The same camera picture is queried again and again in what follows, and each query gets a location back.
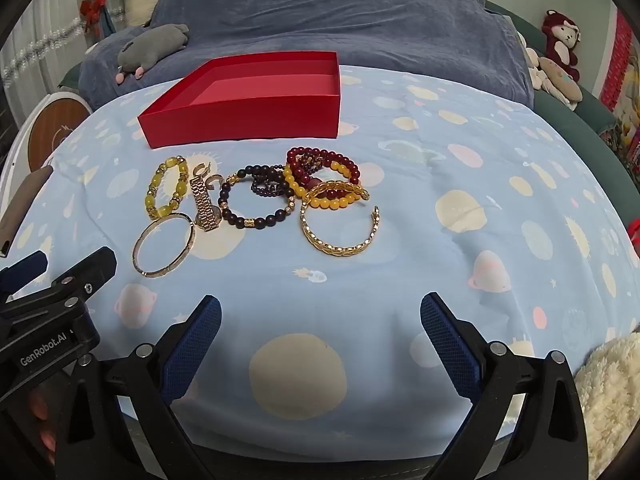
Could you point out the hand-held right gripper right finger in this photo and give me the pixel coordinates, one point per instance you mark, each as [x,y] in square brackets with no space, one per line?
[450,345]

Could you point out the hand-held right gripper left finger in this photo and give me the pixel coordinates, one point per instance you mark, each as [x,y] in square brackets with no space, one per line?
[192,345]

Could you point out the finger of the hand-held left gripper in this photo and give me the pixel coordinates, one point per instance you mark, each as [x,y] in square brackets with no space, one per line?
[25,267]
[85,270]

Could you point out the thin gold bangle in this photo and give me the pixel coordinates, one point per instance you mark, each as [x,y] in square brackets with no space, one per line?
[191,234]

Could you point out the gold watch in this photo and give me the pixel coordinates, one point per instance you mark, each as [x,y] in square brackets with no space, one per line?
[202,205]

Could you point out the red cardboard box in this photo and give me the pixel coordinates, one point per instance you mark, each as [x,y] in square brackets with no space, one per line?
[250,115]

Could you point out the person's left hand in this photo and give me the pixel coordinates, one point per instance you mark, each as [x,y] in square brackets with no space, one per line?
[45,440]

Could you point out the round white wooden-faced device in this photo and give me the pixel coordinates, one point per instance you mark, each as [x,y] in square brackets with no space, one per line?
[55,130]

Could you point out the white fluffy cushion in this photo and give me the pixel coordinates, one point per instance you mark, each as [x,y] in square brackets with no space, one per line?
[610,390]

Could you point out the white curtain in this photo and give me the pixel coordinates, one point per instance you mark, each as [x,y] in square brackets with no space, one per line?
[40,55]

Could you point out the grey plush toy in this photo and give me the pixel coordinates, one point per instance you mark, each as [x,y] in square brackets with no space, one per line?
[155,42]

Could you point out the silver tinsel garland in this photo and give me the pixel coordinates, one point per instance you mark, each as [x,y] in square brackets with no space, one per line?
[65,27]

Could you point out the red bow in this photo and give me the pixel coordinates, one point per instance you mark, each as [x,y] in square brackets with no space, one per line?
[92,10]

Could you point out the green sofa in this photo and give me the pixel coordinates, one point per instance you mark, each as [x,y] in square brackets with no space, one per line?
[590,115]

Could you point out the beige plush toy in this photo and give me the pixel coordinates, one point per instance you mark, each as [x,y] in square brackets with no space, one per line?
[557,77]

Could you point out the small white plush toy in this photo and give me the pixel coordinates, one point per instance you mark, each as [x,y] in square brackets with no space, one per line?
[531,62]

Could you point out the red monkey plush toy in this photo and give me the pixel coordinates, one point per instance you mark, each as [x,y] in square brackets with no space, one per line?
[555,25]

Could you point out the blue blanket covered sofa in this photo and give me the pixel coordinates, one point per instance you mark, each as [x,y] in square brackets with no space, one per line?
[350,15]

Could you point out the red patterned wall hanging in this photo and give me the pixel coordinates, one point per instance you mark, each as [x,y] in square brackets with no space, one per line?
[617,60]

